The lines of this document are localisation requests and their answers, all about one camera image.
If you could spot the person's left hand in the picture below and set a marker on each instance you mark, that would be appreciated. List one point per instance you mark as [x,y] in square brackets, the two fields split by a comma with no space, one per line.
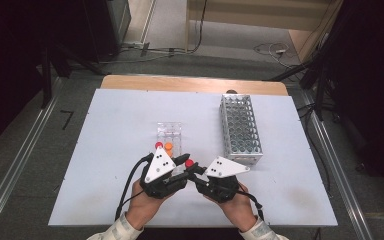
[143,206]

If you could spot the person's right hand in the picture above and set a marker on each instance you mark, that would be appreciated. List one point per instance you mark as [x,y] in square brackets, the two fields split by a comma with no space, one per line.
[240,210]

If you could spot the clear acrylic tube rack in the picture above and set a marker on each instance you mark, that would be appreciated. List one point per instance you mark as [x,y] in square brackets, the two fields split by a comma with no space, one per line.
[173,131]

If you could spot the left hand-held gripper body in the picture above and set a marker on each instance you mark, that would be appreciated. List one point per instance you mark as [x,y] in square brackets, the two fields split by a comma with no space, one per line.
[160,166]

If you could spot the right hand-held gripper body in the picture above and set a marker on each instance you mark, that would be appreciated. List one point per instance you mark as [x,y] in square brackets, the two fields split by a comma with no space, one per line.
[225,168]

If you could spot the white board sheet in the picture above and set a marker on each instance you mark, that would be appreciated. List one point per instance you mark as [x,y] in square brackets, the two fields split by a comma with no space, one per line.
[113,133]

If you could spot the metal test tube rack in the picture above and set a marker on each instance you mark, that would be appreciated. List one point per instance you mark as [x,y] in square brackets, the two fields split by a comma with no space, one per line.
[240,123]

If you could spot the black metal stand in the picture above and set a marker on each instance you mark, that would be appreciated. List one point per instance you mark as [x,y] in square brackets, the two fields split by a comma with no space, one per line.
[46,80]
[320,93]

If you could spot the red capped test tube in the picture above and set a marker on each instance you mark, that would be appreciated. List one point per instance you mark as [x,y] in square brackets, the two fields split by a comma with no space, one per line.
[159,145]
[189,163]

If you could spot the light wooden furniture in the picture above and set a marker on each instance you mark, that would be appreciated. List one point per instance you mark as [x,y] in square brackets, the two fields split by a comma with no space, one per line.
[256,13]

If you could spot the black cabinet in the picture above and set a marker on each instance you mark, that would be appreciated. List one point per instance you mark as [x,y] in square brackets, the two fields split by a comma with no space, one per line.
[106,30]

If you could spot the aluminium floor rail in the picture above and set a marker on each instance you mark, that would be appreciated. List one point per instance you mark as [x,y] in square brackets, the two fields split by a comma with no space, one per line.
[30,133]
[326,140]

